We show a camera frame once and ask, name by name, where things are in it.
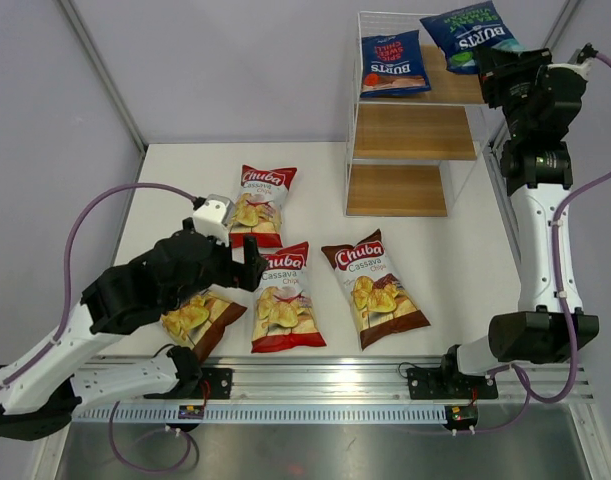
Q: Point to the left aluminium frame post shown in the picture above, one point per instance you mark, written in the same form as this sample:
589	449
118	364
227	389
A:
81	32

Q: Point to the brown chuba bag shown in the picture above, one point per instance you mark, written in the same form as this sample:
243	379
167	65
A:
379	303
200	324

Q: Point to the white wire wooden shelf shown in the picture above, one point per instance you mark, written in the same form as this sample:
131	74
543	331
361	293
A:
411	156

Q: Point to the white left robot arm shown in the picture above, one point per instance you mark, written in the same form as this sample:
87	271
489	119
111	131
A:
41	392

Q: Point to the blue Burts spicy chilli bag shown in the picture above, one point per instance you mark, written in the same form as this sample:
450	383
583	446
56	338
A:
392	65

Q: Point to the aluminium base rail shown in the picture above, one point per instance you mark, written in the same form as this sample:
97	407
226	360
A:
306	390

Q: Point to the red Chuba bag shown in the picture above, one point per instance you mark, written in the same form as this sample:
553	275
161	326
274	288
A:
284	316
259	205

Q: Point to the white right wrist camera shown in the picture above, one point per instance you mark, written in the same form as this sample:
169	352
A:
583	59

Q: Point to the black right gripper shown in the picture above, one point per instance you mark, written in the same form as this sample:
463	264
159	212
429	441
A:
497	68

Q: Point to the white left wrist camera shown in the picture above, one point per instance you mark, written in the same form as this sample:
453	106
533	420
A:
212	215

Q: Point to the right aluminium frame post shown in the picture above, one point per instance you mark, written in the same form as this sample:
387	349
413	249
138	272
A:
521	81

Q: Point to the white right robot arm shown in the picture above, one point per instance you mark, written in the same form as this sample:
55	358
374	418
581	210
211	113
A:
581	327

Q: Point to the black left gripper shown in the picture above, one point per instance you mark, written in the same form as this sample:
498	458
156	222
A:
244	275

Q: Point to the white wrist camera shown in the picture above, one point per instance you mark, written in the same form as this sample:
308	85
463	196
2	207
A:
583	59
212	215

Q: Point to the blue Burts sea salt bag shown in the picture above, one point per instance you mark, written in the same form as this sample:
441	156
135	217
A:
458	32

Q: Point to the aluminium frame post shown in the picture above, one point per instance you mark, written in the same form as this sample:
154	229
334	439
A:
521	81
81	32

